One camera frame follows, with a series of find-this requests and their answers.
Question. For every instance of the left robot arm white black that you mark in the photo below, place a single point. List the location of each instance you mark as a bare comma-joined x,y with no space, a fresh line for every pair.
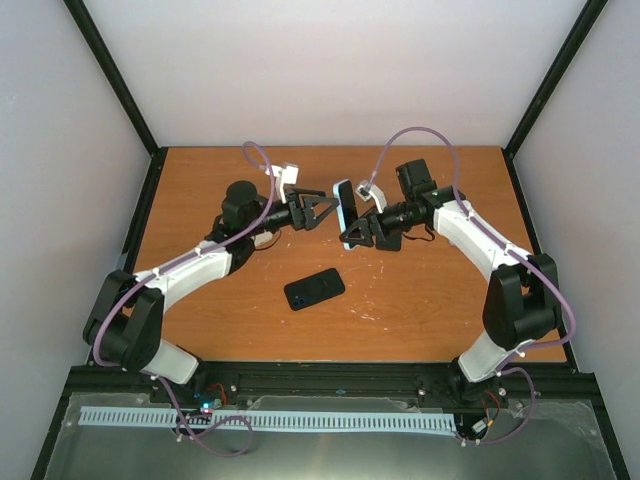
124,328

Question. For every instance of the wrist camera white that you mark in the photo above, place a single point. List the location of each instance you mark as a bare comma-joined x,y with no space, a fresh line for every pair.
285,175
371,193

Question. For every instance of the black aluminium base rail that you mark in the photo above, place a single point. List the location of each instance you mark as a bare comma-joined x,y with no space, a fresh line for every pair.
427,385

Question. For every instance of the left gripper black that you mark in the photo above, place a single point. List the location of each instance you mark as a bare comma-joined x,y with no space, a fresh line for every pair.
303,217

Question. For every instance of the black frame post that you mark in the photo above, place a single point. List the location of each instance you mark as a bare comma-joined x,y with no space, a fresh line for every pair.
578,33
94,40

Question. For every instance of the light blue cable duct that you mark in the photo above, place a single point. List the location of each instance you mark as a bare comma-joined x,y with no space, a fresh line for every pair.
271,421

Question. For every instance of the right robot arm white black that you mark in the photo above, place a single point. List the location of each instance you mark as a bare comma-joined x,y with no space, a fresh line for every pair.
520,307

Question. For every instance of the black phone case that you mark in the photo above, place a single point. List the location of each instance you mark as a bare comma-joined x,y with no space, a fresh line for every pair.
314,289

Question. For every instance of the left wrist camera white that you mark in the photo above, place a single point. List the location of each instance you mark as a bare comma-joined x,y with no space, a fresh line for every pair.
285,175

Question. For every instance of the beige phone case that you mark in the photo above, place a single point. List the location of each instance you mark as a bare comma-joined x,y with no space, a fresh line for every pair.
262,239

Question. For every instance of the left black frame post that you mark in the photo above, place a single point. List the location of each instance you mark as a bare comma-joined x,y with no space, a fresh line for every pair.
94,40

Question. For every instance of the light blue phone case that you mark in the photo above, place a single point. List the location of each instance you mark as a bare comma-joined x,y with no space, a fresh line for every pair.
346,211

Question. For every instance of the black smartphone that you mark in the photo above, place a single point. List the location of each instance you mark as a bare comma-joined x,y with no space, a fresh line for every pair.
391,241

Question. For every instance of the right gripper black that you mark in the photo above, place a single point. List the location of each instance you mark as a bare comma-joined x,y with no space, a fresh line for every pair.
364,226

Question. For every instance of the right black frame post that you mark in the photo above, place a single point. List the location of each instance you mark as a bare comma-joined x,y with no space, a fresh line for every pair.
578,33

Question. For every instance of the small green circuit board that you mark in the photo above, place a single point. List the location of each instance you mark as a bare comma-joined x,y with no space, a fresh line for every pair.
210,404

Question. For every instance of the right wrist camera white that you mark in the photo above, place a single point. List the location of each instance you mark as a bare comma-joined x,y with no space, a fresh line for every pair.
371,193

